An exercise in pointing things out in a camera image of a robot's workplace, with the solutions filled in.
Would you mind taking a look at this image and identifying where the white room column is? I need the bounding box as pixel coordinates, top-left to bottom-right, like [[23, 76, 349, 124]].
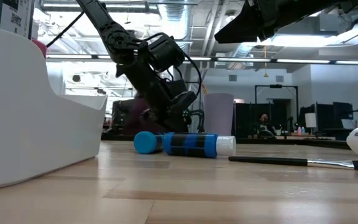
[[47, 62, 67, 94]]

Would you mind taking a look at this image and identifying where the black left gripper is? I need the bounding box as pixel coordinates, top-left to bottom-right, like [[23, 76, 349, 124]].
[[116, 60, 198, 133]]

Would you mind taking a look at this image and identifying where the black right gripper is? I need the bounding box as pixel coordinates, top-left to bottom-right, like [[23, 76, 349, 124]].
[[214, 0, 338, 45]]

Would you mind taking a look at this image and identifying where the ribbed silver ceiling duct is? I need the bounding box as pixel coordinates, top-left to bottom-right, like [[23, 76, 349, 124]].
[[158, 0, 198, 94]]

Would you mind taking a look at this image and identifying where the lilac plastic cup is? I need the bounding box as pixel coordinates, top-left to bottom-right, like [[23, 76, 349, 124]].
[[203, 93, 235, 138]]

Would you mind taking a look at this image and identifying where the small royal blue paint bottle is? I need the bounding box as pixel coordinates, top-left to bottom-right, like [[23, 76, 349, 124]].
[[162, 132, 237, 159]]

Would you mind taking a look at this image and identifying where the red paint bottle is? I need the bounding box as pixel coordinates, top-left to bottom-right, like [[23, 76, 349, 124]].
[[31, 37, 48, 60]]

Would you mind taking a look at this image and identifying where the orange hanging cord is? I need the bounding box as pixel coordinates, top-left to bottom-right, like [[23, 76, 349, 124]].
[[263, 45, 269, 78]]

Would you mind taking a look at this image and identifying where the white plastic bin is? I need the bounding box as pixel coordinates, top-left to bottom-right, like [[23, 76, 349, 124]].
[[0, 24, 108, 191]]

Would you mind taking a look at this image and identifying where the slanted silver ceiling duct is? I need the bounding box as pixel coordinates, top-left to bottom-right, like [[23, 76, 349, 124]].
[[228, 42, 257, 62]]

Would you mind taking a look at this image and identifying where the black background camera frame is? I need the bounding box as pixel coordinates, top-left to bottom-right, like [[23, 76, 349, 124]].
[[254, 84, 300, 138]]

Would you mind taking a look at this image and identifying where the person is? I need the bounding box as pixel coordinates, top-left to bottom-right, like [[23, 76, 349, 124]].
[[257, 113, 277, 138]]

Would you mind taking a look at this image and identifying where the black flat-bristle paintbrush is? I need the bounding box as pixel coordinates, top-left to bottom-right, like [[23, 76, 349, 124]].
[[227, 155, 358, 171]]

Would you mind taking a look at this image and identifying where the white lampshade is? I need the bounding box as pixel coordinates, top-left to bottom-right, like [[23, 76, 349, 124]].
[[305, 112, 318, 128]]

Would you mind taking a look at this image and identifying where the black background monitor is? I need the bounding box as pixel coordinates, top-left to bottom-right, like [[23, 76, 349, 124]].
[[111, 98, 131, 126]]

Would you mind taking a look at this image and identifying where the black office monitor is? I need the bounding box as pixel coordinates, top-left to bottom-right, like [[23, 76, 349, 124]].
[[333, 101, 354, 128]]

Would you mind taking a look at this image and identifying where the black room partition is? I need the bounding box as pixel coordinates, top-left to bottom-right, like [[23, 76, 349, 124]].
[[234, 101, 298, 138]]

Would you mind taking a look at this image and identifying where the small light blue paint bottle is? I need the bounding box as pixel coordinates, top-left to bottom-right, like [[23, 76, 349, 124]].
[[133, 131, 167, 155]]

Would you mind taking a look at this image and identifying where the long ceiling light strip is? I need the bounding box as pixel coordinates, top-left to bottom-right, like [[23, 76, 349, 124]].
[[46, 52, 358, 66]]

